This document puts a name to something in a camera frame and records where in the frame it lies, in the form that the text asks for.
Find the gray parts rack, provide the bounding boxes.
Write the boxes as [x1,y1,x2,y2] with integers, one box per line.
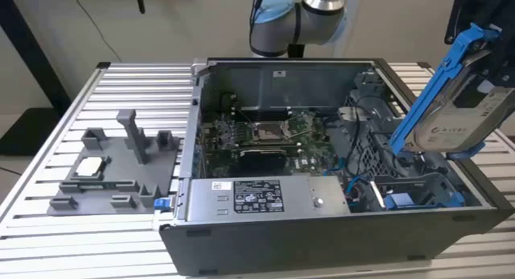
[46,108,183,216]

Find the blue wire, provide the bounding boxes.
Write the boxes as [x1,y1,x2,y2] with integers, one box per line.
[324,166,376,196]

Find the blue case latch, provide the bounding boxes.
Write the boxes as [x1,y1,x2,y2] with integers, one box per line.
[154,197,174,213]

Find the CPU socket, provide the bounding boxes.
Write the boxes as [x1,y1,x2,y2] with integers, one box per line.
[248,121,291,141]

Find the metal locking lever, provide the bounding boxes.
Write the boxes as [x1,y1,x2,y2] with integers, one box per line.
[236,107,255,124]

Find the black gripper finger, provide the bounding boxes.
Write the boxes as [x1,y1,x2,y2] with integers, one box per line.
[454,49,495,108]

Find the hard disk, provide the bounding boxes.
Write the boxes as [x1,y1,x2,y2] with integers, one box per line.
[388,22,515,161]

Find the silver power supply unit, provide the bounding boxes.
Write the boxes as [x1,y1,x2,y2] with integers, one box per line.
[186,175,350,222]

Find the black PC case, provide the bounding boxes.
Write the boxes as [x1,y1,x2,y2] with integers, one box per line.
[159,56,515,277]

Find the silver CPU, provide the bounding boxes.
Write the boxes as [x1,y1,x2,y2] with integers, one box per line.
[75,156,104,179]

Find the round black wire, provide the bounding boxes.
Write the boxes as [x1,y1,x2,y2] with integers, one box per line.
[346,94,388,178]

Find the black heat sink block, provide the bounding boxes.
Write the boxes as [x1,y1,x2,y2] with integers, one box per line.
[239,148,290,175]

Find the thin black wall cable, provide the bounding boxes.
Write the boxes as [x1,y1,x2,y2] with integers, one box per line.
[68,0,123,61]

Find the green motherboard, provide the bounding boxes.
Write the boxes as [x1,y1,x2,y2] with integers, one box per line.
[199,108,338,177]

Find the gray disk bay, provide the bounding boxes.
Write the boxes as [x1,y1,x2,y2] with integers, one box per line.
[372,172,469,212]

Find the blue plastic bay insert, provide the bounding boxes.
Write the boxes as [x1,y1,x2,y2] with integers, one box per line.
[384,192,426,210]

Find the black monitor stand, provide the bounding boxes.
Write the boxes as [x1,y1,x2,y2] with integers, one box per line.
[0,0,74,157]

